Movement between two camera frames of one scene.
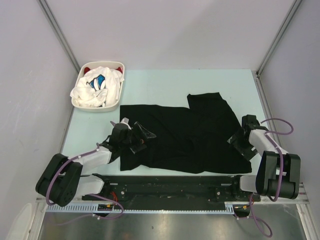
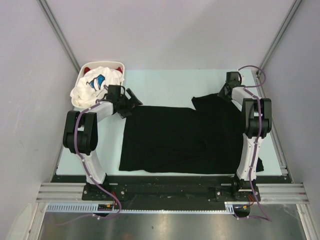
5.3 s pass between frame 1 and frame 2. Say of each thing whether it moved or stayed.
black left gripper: moved
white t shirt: stayed
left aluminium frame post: stayed
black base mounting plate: stayed
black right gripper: moved
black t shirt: stayed
